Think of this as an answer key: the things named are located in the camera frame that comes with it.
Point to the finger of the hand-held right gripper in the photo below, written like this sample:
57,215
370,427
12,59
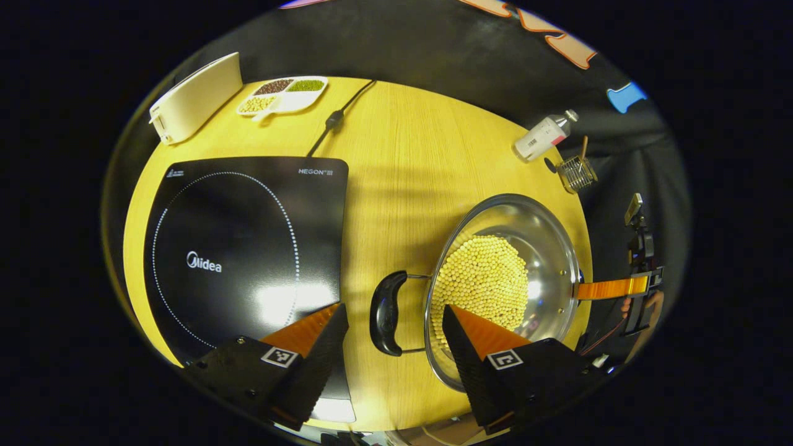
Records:
610,288

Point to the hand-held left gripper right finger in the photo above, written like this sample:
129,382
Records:
464,365

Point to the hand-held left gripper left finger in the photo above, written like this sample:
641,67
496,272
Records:
322,365

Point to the black induction cooktop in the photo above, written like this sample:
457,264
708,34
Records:
235,217

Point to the pile of yellow soybeans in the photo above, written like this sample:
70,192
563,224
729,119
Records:
483,279

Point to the small glass dish with stick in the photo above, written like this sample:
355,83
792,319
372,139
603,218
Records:
576,174

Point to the small black round disc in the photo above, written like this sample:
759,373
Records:
550,165

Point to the small clear bottle white label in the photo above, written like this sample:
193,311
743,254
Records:
540,137

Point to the white divided bean tray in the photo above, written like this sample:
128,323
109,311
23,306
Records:
285,102

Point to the white boxy appliance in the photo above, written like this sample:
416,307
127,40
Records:
195,99

